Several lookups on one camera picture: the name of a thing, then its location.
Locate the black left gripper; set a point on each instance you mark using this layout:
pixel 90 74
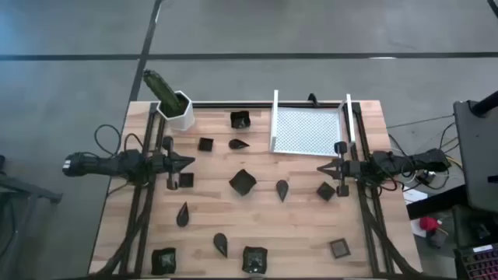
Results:
pixel 165 163

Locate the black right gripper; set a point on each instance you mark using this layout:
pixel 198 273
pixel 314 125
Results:
pixel 343 170

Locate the small black square plate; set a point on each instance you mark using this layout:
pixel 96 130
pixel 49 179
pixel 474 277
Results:
pixel 326 191
pixel 205 144
pixel 186 180

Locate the black teardrop plate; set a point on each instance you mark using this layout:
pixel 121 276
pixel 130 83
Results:
pixel 236 144
pixel 183 217
pixel 282 188
pixel 220 242

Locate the black wavy square plate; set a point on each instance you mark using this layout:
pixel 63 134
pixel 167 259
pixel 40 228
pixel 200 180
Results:
pixel 243 182
pixel 163 261
pixel 254 260
pixel 240 120

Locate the grey centred square plate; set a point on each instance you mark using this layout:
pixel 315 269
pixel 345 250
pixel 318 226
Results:
pixel 340 248

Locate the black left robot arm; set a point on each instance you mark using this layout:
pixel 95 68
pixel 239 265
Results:
pixel 101 165

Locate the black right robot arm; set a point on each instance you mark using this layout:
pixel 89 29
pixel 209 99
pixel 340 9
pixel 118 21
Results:
pixel 408 163

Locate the white hexagonal plant pot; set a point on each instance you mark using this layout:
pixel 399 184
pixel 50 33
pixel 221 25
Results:
pixel 183 120

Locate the white perforated metal rack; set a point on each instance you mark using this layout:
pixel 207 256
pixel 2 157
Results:
pixel 307 132

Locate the black clamp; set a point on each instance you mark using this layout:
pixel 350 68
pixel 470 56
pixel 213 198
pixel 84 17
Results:
pixel 313 100

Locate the green cactus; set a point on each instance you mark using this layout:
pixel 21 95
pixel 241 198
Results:
pixel 161 91

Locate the white paper sheet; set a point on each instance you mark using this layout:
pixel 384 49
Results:
pixel 417 230
pixel 414 194

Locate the white power adapter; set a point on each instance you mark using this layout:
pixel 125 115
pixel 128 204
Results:
pixel 426 177

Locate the black floor beam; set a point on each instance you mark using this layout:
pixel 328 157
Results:
pixel 435 202

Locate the red object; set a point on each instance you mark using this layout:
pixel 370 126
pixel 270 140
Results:
pixel 428 223

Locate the small black object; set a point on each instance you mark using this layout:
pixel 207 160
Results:
pixel 436 239

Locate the black metal stand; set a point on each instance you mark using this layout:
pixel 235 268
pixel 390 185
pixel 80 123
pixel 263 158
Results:
pixel 31 189

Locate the black storage box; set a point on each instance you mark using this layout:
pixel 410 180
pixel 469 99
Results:
pixel 474 227

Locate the black pole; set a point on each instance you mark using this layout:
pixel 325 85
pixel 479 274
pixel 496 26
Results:
pixel 486 104

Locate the backlit keyboard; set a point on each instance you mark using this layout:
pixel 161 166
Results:
pixel 478 266

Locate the black aluminium frame rails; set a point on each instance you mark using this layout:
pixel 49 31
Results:
pixel 151 114
pixel 367 206

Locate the black aluminium frame rail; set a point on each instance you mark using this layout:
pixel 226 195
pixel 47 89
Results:
pixel 233 104

